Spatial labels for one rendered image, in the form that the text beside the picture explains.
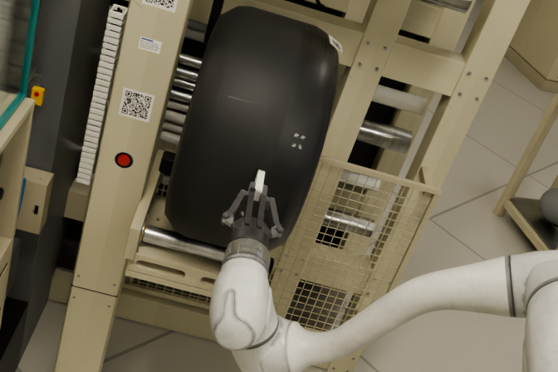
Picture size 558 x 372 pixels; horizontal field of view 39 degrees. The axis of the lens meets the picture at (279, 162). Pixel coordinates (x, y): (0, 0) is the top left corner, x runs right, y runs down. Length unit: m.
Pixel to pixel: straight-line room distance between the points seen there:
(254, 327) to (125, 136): 0.75
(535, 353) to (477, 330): 2.60
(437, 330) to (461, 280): 2.31
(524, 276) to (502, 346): 2.46
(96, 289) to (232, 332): 0.93
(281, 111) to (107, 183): 0.55
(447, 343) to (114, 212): 1.93
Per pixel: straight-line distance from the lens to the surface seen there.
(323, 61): 1.79
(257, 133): 1.69
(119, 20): 1.84
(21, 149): 1.79
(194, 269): 2.01
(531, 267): 1.29
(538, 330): 1.17
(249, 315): 1.36
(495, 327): 3.83
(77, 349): 2.41
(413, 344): 3.48
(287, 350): 1.47
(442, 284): 1.32
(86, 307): 2.29
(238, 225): 1.55
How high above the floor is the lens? 2.12
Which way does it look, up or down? 29 degrees down
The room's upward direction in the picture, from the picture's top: 19 degrees clockwise
